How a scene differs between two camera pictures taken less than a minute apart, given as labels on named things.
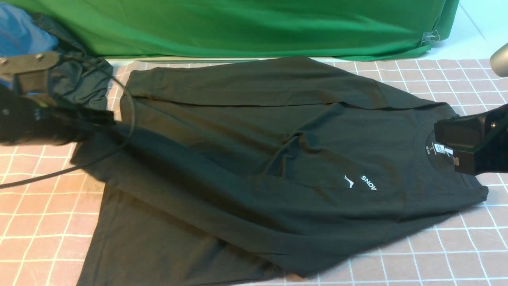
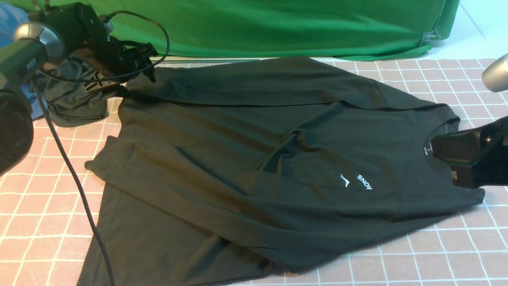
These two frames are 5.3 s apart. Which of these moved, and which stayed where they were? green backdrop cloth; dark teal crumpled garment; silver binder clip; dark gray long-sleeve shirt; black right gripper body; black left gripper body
Moved: black left gripper body; black right gripper body
Stayed: dark teal crumpled garment; green backdrop cloth; dark gray long-sleeve shirt; silver binder clip
